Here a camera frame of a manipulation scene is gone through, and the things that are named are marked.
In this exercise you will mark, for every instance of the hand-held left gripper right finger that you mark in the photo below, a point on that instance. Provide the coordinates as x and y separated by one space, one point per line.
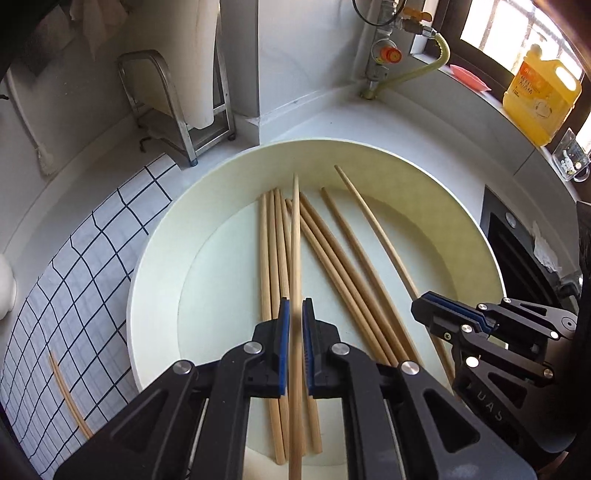
308 341

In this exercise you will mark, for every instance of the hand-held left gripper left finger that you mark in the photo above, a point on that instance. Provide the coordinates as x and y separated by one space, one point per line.
284 341

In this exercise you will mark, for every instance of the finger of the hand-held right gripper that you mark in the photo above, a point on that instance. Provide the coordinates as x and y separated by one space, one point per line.
461 308
443 323

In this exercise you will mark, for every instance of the single wooden chopstick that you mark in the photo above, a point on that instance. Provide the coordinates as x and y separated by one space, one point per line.
64 396
295 258

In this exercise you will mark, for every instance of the cream oval tray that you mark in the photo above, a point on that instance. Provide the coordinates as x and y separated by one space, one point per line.
207 277

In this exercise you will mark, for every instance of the pile of wooden chopsticks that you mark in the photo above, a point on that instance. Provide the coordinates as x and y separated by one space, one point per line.
272 240

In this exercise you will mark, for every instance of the black stove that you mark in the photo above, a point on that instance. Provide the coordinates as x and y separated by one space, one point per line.
517 249

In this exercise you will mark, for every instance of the crumpled white tissue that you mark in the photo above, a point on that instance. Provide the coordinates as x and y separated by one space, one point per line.
545 249

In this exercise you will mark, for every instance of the clear glass cup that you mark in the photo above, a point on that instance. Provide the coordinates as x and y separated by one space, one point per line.
570 159

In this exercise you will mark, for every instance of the white blue checked cloth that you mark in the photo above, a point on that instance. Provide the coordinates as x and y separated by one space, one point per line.
69 286

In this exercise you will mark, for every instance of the yellow detergent jug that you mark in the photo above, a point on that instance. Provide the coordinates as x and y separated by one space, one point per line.
540 97

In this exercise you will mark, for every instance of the red dish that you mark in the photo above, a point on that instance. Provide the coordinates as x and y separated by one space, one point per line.
471 78

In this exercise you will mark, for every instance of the metal rack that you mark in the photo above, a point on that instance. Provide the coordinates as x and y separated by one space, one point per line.
175 129

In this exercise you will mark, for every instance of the large white bowl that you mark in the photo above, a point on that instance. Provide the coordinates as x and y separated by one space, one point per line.
5 286

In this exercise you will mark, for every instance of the white cutting board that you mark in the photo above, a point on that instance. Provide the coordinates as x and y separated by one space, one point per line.
203 69

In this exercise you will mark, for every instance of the window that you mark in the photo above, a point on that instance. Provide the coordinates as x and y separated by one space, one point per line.
508 23

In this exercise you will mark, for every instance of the metal gas pipe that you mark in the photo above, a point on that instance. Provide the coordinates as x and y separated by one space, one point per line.
378 27

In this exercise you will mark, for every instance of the white hanging towel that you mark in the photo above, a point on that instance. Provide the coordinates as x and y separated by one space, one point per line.
97 23

